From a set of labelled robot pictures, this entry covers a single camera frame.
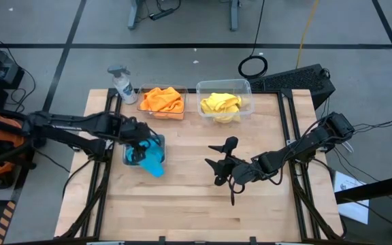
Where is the black power strip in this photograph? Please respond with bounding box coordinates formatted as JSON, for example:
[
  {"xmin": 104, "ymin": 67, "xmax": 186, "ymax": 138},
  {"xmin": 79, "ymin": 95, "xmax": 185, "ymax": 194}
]
[{"xmin": 147, "ymin": 7, "xmax": 174, "ymax": 20}]

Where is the coiled black floor cable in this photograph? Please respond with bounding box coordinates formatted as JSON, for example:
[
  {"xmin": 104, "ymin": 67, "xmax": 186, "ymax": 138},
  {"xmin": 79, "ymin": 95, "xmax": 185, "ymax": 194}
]
[{"xmin": 238, "ymin": 0, "xmax": 269, "ymax": 80}]

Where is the large clear plastic container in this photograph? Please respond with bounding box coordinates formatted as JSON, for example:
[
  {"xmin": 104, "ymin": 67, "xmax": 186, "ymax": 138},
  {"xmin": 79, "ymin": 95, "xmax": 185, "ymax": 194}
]
[{"xmin": 195, "ymin": 78, "xmax": 255, "ymax": 125}]

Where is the white paper sheet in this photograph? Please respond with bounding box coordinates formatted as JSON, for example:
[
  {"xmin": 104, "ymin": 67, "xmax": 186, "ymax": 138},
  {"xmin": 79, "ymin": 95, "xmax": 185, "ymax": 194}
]
[{"xmin": 333, "ymin": 169, "xmax": 370, "ymax": 225}]

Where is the yellow floor cable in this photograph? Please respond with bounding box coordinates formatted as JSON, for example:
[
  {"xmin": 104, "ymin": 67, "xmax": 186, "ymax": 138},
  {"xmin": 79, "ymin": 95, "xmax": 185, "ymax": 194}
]
[{"xmin": 295, "ymin": 0, "xmax": 320, "ymax": 69}]

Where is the black metal beam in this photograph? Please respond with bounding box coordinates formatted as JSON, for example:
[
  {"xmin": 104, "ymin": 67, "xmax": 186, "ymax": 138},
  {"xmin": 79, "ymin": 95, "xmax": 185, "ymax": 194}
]
[{"xmin": 334, "ymin": 172, "xmax": 392, "ymax": 205}]

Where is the large blue microfiber towel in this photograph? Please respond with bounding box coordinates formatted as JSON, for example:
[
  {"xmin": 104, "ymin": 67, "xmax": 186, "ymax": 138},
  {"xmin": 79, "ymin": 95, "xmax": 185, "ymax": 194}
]
[{"xmin": 137, "ymin": 138, "xmax": 166, "ymax": 178}]

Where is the black aluminium table frame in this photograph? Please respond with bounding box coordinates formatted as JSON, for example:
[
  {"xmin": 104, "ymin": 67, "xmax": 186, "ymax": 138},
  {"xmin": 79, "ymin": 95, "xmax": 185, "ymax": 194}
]
[{"xmin": 59, "ymin": 87, "xmax": 346, "ymax": 241}]

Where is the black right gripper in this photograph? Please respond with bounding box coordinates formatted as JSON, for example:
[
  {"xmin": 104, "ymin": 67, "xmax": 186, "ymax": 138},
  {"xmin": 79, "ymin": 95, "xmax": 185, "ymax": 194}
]
[{"xmin": 204, "ymin": 135, "xmax": 264, "ymax": 187}]

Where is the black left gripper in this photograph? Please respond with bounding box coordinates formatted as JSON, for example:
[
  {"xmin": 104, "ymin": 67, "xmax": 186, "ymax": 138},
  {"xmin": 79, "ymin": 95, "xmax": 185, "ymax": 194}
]
[{"xmin": 118, "ymin": 116, "xmax": 155, "ymax": 165}]

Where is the small clear plastic container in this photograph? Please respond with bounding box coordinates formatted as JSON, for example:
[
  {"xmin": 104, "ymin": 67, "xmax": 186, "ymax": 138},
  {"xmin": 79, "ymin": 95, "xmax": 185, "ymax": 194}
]
[{"xmin": 136, "ymin": 83, "xmax": 189, "ymax": 121}]

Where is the grey plastic basket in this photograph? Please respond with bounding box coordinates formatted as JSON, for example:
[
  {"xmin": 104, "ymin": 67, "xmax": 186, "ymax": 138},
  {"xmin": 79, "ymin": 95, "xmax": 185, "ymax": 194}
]
[{"xmin": 122, "ymin": 134, "xmax": 167, "ymax": 168}]

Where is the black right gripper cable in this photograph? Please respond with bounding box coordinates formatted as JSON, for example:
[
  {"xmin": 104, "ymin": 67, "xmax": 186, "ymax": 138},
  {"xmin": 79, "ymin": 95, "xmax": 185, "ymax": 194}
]
[{"xmin": 228, "ymin": 173, "xmax": 248, "ymax": 207}]

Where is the grey desk leg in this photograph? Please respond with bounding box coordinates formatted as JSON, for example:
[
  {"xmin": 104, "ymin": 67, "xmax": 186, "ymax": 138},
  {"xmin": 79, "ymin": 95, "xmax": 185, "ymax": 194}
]
[
  {"xmin": 127, "ymin": 0, "xmax": 143, "ymax": 31},
  {"xmin": 229, "ymin": 0, "xmax": 242, "ymax": 32}
]

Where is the black vacuum hose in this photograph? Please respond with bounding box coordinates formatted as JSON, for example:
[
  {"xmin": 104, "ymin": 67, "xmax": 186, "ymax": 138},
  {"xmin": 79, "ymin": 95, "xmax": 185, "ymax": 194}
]
[{"xmin": 0, "ymin": 108, "xmax": 44, "ymax": 168}]

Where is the orange microfiber towel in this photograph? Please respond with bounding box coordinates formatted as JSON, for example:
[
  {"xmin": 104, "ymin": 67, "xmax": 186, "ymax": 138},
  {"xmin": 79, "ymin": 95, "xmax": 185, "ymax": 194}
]
[
  {"xmin": 153, "ymin": 109, "xmax": 185, "ymax": 120},
  {"xmin": 140, "ymin": 86, "xmax": 184, "ymax": 113}
]

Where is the orange vacuum cleaner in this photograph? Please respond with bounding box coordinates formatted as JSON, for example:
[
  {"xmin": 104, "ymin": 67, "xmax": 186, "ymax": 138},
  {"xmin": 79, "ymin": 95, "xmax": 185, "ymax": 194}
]
[{"xmin": 0, "ymin": 107, "xmax": 47, "ymax": 190}]

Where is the white spray bottle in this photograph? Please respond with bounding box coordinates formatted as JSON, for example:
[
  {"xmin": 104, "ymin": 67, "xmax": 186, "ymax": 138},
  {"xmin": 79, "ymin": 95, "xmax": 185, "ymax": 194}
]
[{"xmin": 106, "ymin": 64, "xmax": 138, "ymax": 105}]

